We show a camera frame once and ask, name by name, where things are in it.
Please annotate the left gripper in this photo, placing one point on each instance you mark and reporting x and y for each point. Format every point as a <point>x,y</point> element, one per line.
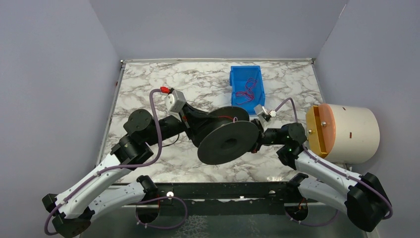
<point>189,124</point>

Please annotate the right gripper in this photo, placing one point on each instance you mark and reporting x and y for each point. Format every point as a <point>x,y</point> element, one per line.
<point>260,136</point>

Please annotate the black round spool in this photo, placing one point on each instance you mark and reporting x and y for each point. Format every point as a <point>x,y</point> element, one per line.
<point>226,138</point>

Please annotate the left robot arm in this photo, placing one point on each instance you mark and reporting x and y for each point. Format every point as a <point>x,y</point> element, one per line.
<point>72,211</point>

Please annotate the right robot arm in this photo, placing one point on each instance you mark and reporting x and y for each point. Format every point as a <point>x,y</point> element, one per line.
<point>361,197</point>

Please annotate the blue plastic bin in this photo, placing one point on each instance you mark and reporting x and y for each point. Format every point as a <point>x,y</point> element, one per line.
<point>247,87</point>

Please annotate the white cylinder with orange lid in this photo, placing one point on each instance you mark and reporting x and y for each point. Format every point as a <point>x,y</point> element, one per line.
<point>342,134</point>

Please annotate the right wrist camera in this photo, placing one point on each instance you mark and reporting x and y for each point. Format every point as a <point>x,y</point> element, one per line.
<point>264,114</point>

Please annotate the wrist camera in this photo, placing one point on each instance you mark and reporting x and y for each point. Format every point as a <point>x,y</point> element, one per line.
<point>264,114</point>
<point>174,100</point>

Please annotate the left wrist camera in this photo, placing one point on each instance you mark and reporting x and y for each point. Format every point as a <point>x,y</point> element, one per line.
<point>174,100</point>

